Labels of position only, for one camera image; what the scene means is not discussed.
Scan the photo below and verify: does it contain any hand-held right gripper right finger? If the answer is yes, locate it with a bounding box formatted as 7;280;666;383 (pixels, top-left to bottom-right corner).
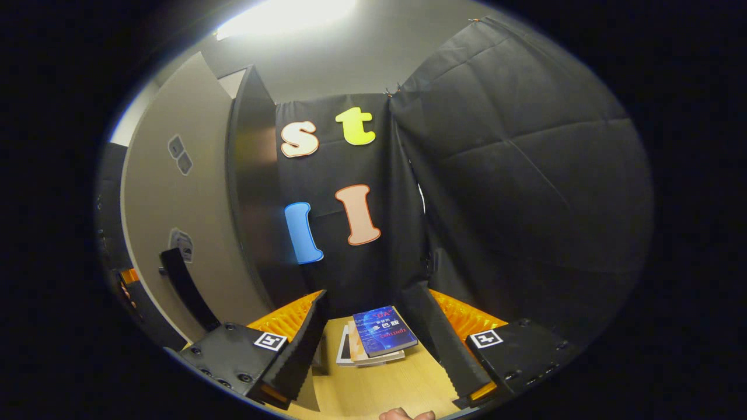
421;286;581;409

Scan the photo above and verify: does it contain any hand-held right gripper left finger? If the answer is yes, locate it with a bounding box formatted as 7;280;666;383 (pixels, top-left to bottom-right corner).
178;290;329;409

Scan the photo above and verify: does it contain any grey cabinet door box sticker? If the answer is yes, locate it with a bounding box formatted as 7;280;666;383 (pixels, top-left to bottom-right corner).
120;51;275;342

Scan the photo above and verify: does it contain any grey double-door shoe cabinet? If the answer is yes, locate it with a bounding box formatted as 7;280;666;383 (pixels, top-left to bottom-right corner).
219;64;313;310

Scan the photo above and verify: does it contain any orange book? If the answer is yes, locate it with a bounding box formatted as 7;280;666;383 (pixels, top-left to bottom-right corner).
348;320;406;365

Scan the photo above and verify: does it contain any blue book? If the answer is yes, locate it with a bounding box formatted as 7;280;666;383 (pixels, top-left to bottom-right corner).
352;306;418;358

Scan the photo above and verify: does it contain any black backdrop cloth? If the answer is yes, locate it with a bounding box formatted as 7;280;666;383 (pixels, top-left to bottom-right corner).
96;16;654;351

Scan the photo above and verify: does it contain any large ceiling light panel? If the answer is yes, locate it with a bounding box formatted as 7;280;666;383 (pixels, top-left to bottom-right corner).
216;0;358;40

